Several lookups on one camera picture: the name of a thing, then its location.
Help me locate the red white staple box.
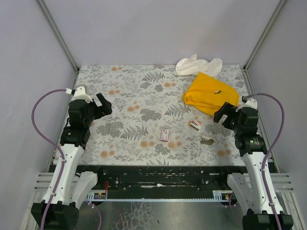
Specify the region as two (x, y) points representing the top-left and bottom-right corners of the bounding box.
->
(160, 129), (169, 142)

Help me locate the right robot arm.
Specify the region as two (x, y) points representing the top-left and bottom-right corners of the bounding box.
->
(213, 99), (294, 230)

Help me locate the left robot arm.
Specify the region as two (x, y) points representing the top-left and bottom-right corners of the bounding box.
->
(31, 90), (112, 230)

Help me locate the yellow cloth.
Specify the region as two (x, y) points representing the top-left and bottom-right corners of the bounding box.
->
(182, 73), (239, 116)

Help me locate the floral table mat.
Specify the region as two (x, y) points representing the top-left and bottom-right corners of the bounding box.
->
(77, 65), (243, 166)

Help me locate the white cloth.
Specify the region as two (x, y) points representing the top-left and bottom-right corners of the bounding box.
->
(174, 54), (223, 77)

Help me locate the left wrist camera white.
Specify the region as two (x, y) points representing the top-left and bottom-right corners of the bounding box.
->
(72, 86), (92, 103)

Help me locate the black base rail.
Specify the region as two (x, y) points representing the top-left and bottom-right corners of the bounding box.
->
(76, 165), (247, 191)

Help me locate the white slotted cable duct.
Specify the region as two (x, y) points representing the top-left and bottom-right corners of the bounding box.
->
(86, 187), (232, 202)

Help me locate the right floor purple cable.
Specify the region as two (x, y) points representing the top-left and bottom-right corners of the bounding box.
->
(227, 193), (243, 221)

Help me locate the floor purple cable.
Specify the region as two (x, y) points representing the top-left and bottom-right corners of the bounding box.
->
(227, 193), (243, 221)
(88, 202), (103, 230)

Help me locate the left aluminium frame post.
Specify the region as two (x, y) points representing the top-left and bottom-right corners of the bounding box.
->
(36, 0), (80, 72)

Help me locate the aluminium frame post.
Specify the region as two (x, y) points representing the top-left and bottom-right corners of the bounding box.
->
(243, 0), (288, 72)
(36, 0), (80, 72)

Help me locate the left floor purple cable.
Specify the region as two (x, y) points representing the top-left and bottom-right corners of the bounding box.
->
(88, 202), (103, 230)

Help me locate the right aluminium frame post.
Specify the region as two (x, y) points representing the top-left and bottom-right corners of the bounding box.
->
(243, 0), (288, 72)

